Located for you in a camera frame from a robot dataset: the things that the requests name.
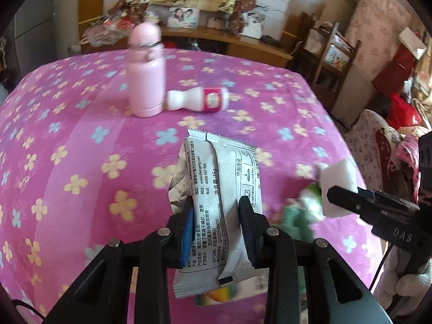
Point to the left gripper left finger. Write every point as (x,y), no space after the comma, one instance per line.
(100,294)

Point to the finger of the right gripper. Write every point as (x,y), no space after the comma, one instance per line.
(374,206)

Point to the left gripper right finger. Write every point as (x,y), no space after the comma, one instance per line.
(335,294)

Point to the green towel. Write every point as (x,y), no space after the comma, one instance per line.
(297,218)

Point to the rainbow medicine box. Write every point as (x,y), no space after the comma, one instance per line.
(218,296)

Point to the grey snack wrapper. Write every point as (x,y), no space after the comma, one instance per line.
(216,172)

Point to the right gloved hand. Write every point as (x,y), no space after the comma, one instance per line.
(411,287)

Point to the sofa with floral cover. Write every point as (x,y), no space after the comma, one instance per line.
(372,142)

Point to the pink blanket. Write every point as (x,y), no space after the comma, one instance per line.
(408,152)

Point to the red plastic bag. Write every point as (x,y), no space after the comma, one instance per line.
(402,114)

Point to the pink floral tablecloth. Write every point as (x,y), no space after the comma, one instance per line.
(78,168)

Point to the wooden chair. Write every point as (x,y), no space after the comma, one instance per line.
(324,57)

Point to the pink floral covered mattress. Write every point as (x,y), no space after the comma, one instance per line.
(376,23)

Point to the white pink yogurt bottle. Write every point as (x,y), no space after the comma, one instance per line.
(198,99)

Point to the wedding photo print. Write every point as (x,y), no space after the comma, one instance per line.
(253,23)

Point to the pink thermos bottle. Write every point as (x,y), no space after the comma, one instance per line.
(146,70)

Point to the wooden tv cabinet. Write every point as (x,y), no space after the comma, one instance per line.
(212,41)

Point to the clear plastic bag of items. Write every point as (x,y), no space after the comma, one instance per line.
(107,31)

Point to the grey refrigerator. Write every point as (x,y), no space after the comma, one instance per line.
(29,40)

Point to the framed couple photo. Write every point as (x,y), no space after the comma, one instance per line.
(183,18)

